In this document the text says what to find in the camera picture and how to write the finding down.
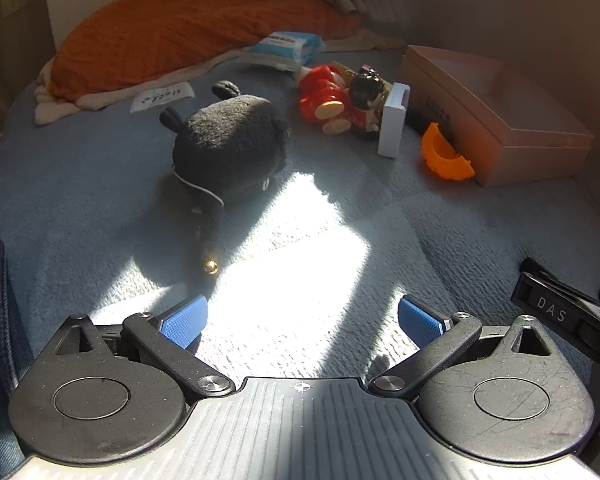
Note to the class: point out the black plush toy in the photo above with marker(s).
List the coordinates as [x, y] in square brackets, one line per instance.
[230, 145]

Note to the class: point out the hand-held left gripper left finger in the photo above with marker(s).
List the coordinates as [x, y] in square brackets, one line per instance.
[185, 320]

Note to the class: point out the orange pumpkin toy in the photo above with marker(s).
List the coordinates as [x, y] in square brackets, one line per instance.
[445, 160]

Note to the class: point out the beige towel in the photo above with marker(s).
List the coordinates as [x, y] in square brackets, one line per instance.
[60, 107]

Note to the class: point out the pink cardboard box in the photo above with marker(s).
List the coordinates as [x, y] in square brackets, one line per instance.
[520, 160]

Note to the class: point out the red doll figure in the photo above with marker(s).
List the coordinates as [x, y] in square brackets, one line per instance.
[325, 87]

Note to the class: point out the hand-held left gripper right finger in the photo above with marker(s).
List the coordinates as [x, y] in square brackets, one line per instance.
[420, 320]

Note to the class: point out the white fabric label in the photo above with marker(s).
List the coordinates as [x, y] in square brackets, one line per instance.
[160, 97]

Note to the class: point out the orange textured pillow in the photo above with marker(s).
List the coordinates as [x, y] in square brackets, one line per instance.
[180, 25]

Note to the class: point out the blue tissue packet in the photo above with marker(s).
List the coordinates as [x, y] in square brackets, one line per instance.
[287, 47]

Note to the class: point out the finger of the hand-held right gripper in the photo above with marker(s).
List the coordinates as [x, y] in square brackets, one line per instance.
[550, 302]

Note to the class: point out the white battery charger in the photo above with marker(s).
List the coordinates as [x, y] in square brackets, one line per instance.
[392, 125]

